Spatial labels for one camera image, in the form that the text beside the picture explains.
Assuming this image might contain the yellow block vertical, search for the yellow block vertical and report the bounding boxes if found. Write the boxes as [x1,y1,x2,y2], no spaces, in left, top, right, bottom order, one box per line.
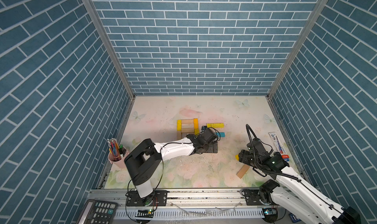
[206,123,224,128]

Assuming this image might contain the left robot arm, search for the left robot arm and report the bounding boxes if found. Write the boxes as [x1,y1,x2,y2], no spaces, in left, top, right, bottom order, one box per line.
[124,128,221,206]

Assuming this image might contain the blue handheld device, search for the blue handheld device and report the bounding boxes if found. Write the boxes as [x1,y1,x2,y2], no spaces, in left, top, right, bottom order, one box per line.
[289,213,301,223]

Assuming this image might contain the orange block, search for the orange block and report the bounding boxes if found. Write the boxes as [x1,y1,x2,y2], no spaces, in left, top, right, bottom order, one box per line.
[193,119,199,129]

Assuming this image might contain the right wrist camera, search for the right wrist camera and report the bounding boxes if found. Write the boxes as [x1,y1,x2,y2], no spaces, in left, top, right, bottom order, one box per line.
[250,138,266,154]

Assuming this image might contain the teal block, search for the teal block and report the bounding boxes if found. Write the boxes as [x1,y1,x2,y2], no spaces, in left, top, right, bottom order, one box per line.
[217,132,225,138]

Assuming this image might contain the tan wooden block diagonal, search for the tan wooden block diagonal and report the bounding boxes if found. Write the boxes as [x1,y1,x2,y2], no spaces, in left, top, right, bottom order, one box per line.
[181,128,195,134]

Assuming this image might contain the black calculator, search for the black calculator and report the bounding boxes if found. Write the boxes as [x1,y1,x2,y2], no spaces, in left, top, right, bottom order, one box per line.
[76,199,118,224]

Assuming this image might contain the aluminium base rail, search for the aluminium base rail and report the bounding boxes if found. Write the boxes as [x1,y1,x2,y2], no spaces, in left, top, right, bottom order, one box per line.
[88,187,269,208]

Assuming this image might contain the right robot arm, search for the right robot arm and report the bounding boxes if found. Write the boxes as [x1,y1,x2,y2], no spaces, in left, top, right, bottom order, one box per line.
[237,139,361,224]

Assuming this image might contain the pen holder cup with pens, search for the pen holder cup with pens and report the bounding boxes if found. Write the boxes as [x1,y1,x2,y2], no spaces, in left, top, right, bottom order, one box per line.
[107,138,129,169]

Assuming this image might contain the white cable duct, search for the white cable duct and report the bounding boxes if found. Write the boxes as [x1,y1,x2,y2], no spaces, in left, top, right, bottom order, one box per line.
[114,207,265,221]

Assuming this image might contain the toothpaste tube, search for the toothpaste tube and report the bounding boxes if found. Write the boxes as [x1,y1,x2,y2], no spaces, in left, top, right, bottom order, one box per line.
[269,132,290,162]

